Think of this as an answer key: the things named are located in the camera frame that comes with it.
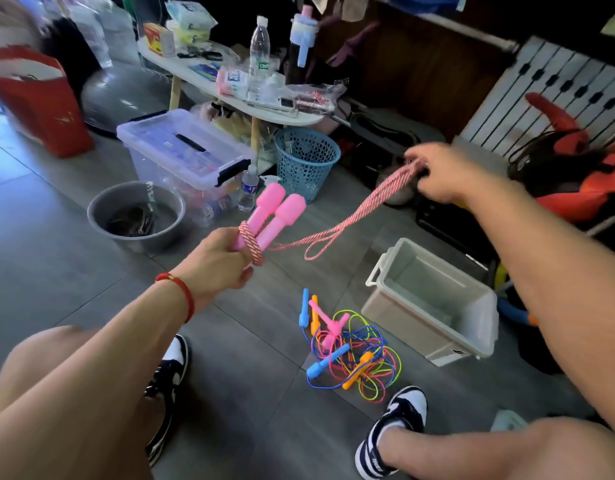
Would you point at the person's right hand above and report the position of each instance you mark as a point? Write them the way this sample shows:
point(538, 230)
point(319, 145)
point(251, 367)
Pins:
point(452, 175)

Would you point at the person's left hand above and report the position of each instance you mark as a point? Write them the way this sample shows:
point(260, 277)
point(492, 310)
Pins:
point(215, 270)

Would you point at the white plastic bin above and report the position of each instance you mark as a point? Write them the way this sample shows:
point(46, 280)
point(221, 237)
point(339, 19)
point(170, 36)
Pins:
point(427, 295)

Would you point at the person's right forearm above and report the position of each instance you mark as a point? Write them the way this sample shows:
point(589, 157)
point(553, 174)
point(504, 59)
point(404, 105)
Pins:
point(557, 285)

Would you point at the person's left forearm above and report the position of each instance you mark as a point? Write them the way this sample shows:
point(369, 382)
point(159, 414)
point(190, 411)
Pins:
point(87, 395)

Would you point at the person's left leg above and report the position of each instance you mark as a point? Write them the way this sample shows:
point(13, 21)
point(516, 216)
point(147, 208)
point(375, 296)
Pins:
point(27, 375)

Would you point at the person's leg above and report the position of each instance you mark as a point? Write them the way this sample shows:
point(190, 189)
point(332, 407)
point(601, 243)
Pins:
point(507, 455)
point(27, 375)

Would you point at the white bin lid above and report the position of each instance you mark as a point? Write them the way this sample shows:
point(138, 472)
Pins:
point(509, 423)

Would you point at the person's right leg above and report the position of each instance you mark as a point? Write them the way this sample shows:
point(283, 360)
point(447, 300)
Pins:
point(507, 455)

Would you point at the grey folded mat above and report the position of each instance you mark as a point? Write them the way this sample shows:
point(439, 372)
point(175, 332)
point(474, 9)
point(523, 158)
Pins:
point(397, 130)

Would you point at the small plastic water bottle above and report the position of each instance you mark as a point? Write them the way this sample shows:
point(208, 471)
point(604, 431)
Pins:
point(248, 190)

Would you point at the black white left shoe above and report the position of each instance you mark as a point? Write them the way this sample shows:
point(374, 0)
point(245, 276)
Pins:
point(167, 380)

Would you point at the black white shoe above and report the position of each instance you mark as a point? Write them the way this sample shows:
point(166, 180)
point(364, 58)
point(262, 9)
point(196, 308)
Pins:
point(167, 380)
point(402, 410)

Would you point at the white radiator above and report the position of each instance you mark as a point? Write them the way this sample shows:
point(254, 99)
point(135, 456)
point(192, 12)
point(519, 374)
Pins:
point(547, 95)

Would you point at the black red inflatable toy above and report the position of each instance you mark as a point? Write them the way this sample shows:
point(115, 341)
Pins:
point(577, 165)

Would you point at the grey metal basin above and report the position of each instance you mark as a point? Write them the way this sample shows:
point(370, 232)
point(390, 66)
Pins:
point(100, 215)

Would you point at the clear bin with black latches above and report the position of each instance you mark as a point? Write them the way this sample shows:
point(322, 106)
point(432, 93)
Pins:
point(172, 145)

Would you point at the blue mesh plastic basket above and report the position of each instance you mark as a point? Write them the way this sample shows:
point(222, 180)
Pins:
point(307, 165)

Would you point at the multicoloured hula hoop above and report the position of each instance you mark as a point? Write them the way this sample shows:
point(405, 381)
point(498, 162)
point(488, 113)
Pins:
point(512, 310)

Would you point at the clear plastic bag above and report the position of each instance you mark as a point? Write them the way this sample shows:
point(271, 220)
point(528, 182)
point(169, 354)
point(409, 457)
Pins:
point(317, 97)

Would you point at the pink white packet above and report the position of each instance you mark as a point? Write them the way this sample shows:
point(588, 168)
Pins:
point(232, 83)

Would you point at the row of hanging clothes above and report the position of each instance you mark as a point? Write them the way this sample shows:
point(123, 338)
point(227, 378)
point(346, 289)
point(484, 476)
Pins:
point(352, 5)

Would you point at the grey exercise ball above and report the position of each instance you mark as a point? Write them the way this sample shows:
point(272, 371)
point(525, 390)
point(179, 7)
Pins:
point(122, 95)

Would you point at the white round table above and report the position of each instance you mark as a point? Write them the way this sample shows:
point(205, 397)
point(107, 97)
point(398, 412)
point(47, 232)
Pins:
point(187, 70)

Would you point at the white blue tumbler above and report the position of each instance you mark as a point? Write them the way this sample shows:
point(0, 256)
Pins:
point(304, 30)

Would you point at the large plastic water bottle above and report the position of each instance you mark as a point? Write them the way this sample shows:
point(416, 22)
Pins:
point(259, 55)

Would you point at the black white right shoe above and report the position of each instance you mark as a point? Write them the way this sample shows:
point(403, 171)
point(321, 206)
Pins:
point(402, 410)

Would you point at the red bag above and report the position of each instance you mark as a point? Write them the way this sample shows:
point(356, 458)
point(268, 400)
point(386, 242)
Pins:
point(37, 100)

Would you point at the white green pack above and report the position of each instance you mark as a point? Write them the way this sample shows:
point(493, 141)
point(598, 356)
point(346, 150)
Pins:
point(190, 20)

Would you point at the white plastic bag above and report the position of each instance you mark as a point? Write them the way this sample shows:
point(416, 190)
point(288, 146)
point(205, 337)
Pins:
point(107, 30)

